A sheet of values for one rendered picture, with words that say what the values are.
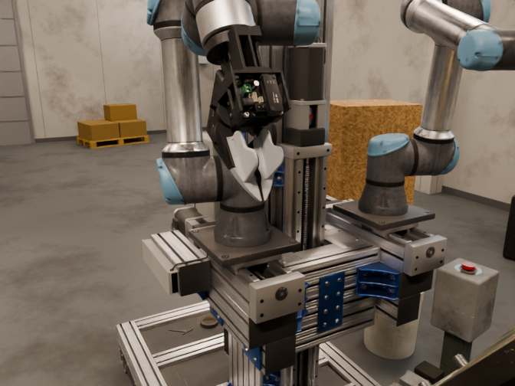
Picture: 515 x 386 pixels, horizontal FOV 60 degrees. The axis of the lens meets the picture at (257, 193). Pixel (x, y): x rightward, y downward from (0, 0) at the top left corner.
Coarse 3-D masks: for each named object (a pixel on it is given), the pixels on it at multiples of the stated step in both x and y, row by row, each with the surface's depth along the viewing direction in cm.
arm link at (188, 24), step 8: (184, 8) 66; (256, 8) 68; (184, 16) 67; (192, 16) 64; (256, 16) 68; (184, 24) 69; (192, 24) 66; (256, 24) 69; (184, 32) 70; (192, 32) 68; (184, 40) 72; (192, 40) 70; (200, 40) 69; (192, 48) 72; (200, 48) 71
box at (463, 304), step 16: (448, 272) 122; (496, 272) 122; (448, 288) 122; (464, 288) 119; (480, 288) 116; (496, 288) 123; (448, 304) 123; (464, 304) 120; (480, 304) 119; (432, 320) 128; (448, 320) 124; (464, 320) 120; (480, 320) 121; (464, 336) 121
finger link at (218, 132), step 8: (208, 120) 58; (216, 120) 58; (216, 128) 57; (224, 128) 57; (216, 136) 57; (224, 136) 57; (216, 144) 57; (224, 144) 57; (224, 152) 57; (224, 160) 57; (232, 160) 57
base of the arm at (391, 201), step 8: (368, 184) 137; (376, 184) 134; (384, 184) 133; (392, 184) 133; (400, 184) 134; (368, 192) 136; (376, 192) 134; (384, 192) 134; (392, 192) 133; (400, 192) 134; (360, 200) 140; (368, 200) 136; (376, 200) 134; (384, 200) 134; (392, 200) 133; (400, 200) 134; (360, 208) 139; (368, 208) 136; (376, 208) 134; (384, 208) 133; (392, 208) 133; (400, 208) 134
